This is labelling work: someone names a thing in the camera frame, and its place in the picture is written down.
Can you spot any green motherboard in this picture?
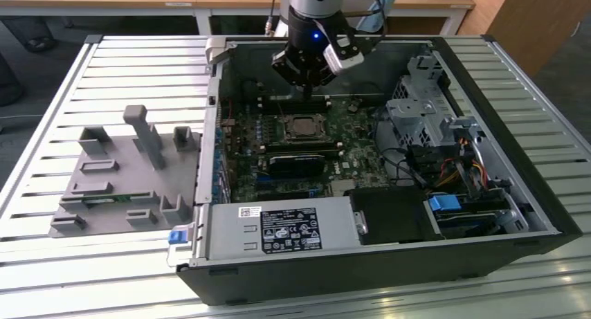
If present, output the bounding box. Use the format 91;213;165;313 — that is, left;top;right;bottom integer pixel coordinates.
219;97;393;202

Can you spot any black open PC case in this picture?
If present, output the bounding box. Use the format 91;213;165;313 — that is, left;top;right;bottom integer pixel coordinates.
175;35;583;307

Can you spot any metal socket cover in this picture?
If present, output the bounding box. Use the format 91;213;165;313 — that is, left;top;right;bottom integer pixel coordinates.
284;114;329;142

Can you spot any green RAM stick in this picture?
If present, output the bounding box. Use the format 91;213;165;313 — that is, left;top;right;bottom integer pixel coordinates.
83;192;155;204

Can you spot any brown wooden cabinet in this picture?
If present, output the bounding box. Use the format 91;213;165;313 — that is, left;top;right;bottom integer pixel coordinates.
456;0;591;78

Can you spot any yellow red wire bundle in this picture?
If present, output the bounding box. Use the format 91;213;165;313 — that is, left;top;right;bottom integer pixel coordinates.
433;158;488;189

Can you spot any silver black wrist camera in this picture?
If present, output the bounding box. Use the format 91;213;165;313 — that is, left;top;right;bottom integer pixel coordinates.
321;34;367;75

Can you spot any silver metal drive cage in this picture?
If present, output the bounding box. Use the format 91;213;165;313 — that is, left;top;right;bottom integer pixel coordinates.
385;54;463;147

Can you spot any grey parts rack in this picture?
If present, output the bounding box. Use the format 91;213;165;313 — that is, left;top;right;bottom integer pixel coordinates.
48;104;204;239

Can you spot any blue disk carrier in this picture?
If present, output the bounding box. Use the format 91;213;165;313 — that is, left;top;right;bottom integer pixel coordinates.
427;193;463;215

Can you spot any cable with metal plug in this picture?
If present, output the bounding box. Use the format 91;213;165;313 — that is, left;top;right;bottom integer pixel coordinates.
264;0;284;37

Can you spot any silver power supply unit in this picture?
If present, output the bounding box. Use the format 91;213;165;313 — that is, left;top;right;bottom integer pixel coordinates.
203;197;361;259

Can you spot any black graphics card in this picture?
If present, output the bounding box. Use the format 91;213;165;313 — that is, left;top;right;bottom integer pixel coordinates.
265;152;327;178

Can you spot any silver chipset heat sink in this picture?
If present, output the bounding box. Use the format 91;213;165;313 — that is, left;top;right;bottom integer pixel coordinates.
328;179;357;197

